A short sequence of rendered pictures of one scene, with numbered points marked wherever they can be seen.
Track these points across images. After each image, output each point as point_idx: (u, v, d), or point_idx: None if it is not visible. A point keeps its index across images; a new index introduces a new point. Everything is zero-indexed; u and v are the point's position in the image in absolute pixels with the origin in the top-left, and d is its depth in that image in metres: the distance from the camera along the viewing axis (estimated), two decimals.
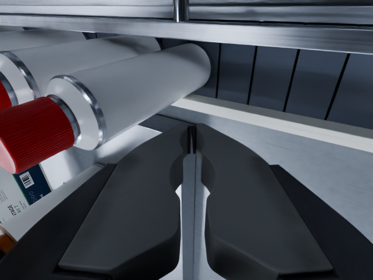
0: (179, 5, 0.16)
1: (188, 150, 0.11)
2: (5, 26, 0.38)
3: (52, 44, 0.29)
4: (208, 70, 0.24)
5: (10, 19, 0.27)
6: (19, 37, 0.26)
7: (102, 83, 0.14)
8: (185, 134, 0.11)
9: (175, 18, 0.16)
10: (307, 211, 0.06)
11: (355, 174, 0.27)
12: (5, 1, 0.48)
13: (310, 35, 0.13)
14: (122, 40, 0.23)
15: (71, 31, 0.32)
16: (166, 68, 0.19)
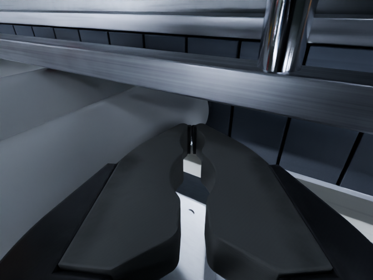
0: (291, 29, 0.05)
1: (188, 150, 0.11)
2: None
3: (13, 74, 0.18)
4: (205, 112, 0.16)
5: None
6: None
7: None
8: (185, 134, 0.11)
9: (268, 61, 0.06)
10: (307, 211, 0.06)
11: None
12: None
13: None
14: None
15: None
16: (126, 131, 0.10)
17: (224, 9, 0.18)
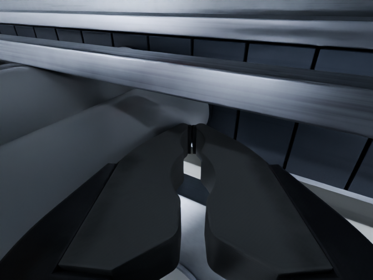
0: None
1: (189, 150, 0.11)
2: None
3: None
4: (204, 108, 0.16)
5: (79, 60, 0.10)
6: None
7: None
8: (185, 134, 0.11)
9: None
10: (307, 211, 0.06)
11: None
12: (24, 5, 0.31)
13: None
14: (99, 83, 0.14)
15: None
16: (119, 128, 0.10)
17: None
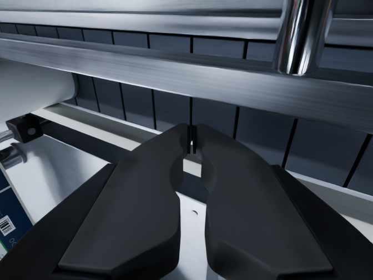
0: (310, 30, 0.05)
1: (188, 150, 0.11)
2: None
3: None
4: (66, 75, 0.23)
5: None
6: None
7: None
8: (185, 134, 0.11)
9: (285, 63, 0.06)
10: (307, 211, 0.06)
11: None
12: None
13: None
14: None
15: None
16: None
17: (229, 9, 0.18)
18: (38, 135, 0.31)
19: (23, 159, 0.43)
